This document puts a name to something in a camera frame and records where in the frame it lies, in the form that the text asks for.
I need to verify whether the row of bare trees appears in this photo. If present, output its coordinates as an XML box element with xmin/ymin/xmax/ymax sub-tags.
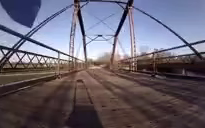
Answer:
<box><xmin>93</xmin><ymin>50</ymin><xmax>125</xmax><ymax>66</ymax></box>

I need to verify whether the rusty steel bridge truss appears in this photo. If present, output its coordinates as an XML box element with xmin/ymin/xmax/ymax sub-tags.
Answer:
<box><xmin>0</xmin><ymin>0</ymin><xmax>205</xmax><ymax>87</ymax></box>

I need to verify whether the lattice metal bridge railing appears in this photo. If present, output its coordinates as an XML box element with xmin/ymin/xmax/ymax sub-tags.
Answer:
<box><xmin>0</xmin><ymin>19</ymin><xmax>88</xmax><ymax>85</ymax></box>
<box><xmin>117</xmin><ymin>37</ymin><xmax>205</xmax><ymax>80</ymax></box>

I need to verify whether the wooden plank bridge deck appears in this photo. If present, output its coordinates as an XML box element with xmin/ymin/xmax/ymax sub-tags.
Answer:
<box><xmin>0</xmin><ymin>65</ymin><xmax>205</xmax><ymax>128</ymax></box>

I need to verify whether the flat grassy ground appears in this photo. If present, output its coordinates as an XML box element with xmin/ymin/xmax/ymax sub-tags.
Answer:
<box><xmin>0</xmin><ymin>68</ymin><xmax>59</xmax><ymax>88</ymax></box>

